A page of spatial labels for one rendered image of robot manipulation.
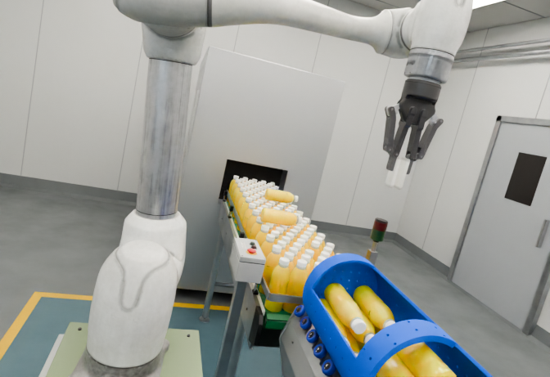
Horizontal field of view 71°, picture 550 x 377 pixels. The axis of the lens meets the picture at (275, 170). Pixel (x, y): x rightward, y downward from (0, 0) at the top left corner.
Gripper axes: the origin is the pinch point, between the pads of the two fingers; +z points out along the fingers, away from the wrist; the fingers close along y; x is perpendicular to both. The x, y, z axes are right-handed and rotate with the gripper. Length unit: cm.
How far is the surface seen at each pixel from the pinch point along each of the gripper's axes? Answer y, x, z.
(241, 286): 18, -62, 65
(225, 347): 19, -61, 92
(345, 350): -1.7, -2.9, 46.9
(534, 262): -309, -253, 90
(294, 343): 0, -37, 70
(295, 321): -1, -44, 66
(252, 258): 18, -54, 49
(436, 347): -29, -6, 45
